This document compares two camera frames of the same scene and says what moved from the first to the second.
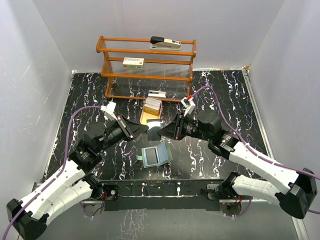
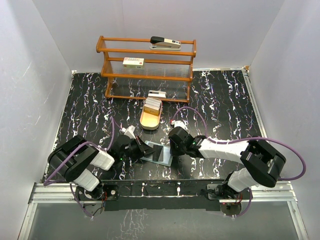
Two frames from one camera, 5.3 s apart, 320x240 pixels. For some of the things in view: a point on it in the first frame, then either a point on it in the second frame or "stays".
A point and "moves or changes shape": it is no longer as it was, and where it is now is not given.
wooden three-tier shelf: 168,70 stays
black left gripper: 130,130 → 142,148
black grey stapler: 160,43 stays
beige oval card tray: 145,115 stays
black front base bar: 158,194 stays
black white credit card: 154,125 → 156,155
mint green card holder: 153,156 moves or changes shape
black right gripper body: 186,127 → 177,150
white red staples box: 133,63 stays
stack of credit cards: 152,106 stays
